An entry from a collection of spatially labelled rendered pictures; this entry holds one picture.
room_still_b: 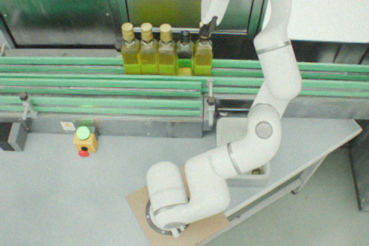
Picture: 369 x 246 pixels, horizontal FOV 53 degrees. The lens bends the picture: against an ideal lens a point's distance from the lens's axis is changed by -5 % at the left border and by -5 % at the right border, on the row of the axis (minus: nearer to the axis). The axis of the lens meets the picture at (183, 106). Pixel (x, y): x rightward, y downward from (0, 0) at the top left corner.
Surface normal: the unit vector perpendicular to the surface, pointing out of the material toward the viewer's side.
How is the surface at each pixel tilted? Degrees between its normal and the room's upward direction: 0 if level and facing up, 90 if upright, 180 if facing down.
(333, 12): 90
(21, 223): 0
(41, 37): 90
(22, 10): 90
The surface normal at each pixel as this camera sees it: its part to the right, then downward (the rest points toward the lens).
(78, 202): 0.00, -0.52
